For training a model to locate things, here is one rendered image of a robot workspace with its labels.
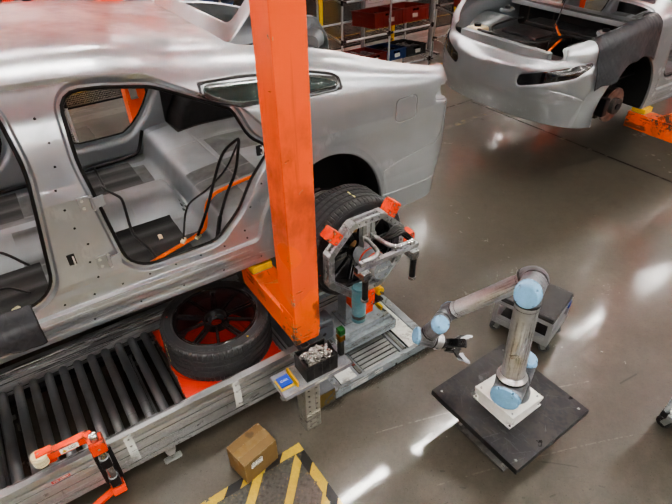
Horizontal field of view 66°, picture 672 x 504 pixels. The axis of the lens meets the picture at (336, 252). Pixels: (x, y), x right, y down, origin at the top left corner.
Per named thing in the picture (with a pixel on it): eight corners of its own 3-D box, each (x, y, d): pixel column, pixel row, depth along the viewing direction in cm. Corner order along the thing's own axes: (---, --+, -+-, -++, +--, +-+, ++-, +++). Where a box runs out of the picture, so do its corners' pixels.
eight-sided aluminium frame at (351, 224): (394, 270, 335) (399, 198, 302) (401, 275, 331) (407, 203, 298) (323, 303, 311) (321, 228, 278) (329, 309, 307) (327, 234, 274)
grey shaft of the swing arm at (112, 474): (126, 480, 279) (100, 425, 249) (129, 488, 276) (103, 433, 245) (109, 489, 276) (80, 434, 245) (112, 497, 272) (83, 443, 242)
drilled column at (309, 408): (312, 411, 319) (309, 365, 293) (321, 422, 312) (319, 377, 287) (298, 419, 314) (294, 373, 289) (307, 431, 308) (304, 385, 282)
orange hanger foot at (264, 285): (265, 272, 344) (260, 229, 323) (307, 318, 309) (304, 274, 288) (242, 282, 336) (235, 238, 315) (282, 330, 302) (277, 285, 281)
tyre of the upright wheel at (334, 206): (394, 192, 335) (317, 172, 291) (418, 208, 320) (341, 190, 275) (352, 278, 356) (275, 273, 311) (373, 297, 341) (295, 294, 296)
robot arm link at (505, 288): (545, 253, 238) (438, 301, 286) (538, 266, 229) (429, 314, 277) (560, 273, 238) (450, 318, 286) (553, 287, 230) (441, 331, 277)
